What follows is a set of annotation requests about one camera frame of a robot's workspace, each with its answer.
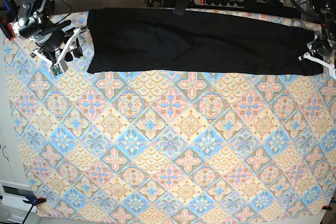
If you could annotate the white power strip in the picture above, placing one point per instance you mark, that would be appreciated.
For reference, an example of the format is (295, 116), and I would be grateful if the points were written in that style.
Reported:
(220, 3)

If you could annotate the black T-shirt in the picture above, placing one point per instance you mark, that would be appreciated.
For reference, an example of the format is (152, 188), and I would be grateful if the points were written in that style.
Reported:
(130, 39)

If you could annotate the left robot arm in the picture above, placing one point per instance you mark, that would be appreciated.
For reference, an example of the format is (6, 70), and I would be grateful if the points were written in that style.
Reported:
(325, 13)

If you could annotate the orange clamp lower right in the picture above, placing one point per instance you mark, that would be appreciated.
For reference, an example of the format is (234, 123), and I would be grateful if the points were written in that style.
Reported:
(326, 208)

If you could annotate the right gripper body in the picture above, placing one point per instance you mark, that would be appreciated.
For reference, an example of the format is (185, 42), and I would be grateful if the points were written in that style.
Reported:
(54, 43)

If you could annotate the blue clamp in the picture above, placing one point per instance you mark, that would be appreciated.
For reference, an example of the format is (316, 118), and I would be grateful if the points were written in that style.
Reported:
(9, 12)
(33, 202)

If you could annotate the white cabinet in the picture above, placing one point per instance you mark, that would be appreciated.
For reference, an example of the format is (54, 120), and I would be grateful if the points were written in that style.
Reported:
(11, 167)

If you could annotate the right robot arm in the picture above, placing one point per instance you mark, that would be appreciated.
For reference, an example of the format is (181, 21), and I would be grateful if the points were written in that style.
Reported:
(33, 18)

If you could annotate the blue clamp upper left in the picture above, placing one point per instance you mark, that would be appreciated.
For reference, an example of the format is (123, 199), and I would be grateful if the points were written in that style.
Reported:
(9, 12)

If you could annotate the patterned tablecloth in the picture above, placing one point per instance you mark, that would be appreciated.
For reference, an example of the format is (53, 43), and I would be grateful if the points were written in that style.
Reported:
(171, 147)

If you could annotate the blue clamp lower left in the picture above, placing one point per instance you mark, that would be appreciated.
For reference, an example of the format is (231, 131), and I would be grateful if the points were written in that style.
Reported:
(33, 202)

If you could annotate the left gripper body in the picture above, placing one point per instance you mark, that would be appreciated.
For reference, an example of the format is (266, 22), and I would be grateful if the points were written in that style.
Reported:
(321, 51)

